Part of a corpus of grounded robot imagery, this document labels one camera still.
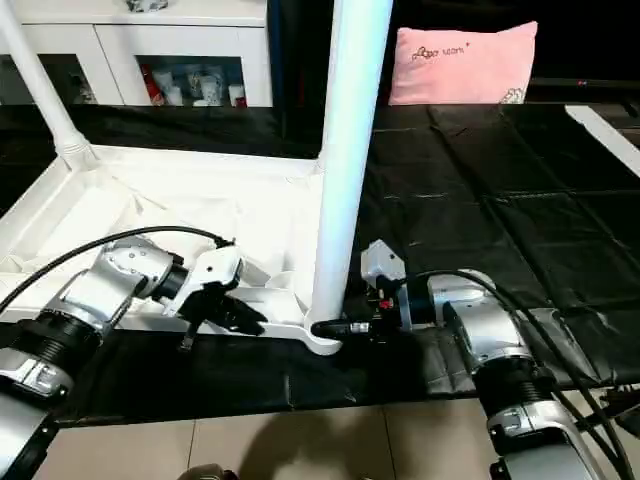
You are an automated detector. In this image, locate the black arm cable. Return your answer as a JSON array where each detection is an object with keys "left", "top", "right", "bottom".
[
  {"left": 0, "top": 227, "right": 237, "bottom": 313},
  {"left": 383, "top": 268, "right": 640, "bottom": 473}
]

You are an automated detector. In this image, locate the white plastic table top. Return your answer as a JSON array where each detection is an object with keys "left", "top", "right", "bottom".
[{"left": 0, "top": 145, "right": 347, "bottom": 357}]

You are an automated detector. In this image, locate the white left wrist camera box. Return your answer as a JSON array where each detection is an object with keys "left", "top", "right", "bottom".
[{"left": 176, "top": 245, "right": 247, "bottom": 319}]

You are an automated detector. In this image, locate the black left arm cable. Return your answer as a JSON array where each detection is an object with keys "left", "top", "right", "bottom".
[{"left": 0, "top": 227, "right": 237, "bottom": 313}]

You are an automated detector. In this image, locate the pink pillow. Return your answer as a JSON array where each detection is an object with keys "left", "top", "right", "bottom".
[{"left": 387, "top": 21, "right": 540, "bottom": 107}]

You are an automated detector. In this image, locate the white glass-door cabinet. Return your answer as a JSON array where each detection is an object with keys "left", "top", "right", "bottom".
[{"left": 0, "top": 0, "right": 274, "bottom": 109}]

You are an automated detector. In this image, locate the black tripod stand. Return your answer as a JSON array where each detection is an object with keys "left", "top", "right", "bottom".
[{"left": 578, "top": 384, "right": 640, "bottom": 433}]

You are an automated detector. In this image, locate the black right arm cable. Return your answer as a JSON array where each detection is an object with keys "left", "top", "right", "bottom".
[{"left": 383, "top": 268, "right": 640, "bottom": 473}]

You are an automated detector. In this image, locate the black work mat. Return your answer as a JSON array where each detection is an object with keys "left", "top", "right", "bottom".
[{"left": 0, "top": 100, "right": 640, "bottom": 429}]

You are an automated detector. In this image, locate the red bottle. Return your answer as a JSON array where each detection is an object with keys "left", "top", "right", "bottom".
[{"left": 145, "top": 68, "right": 165, "bottom": 106}]

